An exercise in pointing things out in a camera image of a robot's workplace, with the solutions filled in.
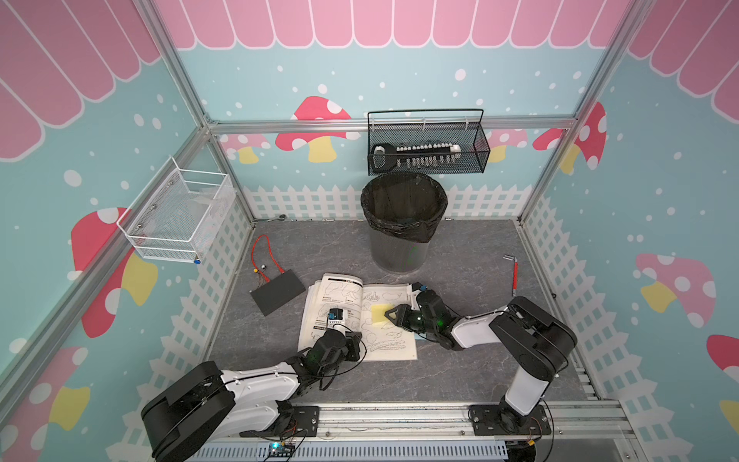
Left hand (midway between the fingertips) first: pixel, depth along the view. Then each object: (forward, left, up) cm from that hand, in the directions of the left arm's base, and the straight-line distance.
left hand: (362, 340), depth 86 cm
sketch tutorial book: (+11, +9, +2) cm, 15 cm away
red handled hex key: (+33, -56, -2) cm, 65 cm away
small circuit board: (-27, +19, -4) cm, 34 cm away
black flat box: (+18, +31, -3) cm, 36 cm away
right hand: (+8, -7, +1) cm, 11 cm away
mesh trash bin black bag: (+45, -13, +11) cm, 48 cm away
